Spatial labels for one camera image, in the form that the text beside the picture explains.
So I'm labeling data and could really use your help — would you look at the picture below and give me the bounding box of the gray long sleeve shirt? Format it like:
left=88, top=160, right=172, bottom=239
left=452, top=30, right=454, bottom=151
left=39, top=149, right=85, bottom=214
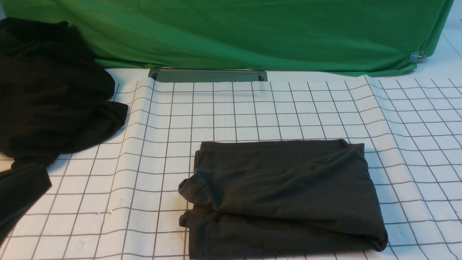
left=178, top=139, right=388, bottom=260

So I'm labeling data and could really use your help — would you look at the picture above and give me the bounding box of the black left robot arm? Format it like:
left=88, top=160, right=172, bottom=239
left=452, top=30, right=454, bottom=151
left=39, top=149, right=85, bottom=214
left=0, top=164, right=52, bottom=244

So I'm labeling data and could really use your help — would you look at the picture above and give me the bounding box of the gray metal tray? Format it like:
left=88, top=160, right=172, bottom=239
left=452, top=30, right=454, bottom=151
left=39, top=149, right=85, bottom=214
left=148, top=68, right=268, bottom=83

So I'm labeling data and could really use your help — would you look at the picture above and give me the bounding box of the white grid paper mat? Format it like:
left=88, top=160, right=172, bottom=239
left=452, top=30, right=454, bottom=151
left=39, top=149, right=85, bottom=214
left=0, top=74, right=462, bottom=260

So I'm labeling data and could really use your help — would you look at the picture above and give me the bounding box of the green backdrop cloth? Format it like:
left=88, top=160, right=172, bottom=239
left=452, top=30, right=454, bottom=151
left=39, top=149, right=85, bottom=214
left=1, top=0, right=453, bottom=76

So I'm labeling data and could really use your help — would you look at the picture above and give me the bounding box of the pile of black clothes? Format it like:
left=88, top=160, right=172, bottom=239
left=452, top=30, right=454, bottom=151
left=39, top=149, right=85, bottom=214
left=0, top=17, right=128, bottom=168

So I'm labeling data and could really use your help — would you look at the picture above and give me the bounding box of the silver binder clip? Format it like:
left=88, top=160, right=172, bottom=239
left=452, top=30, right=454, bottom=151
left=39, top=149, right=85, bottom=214
left=409, top=51, right=426, bottom=64

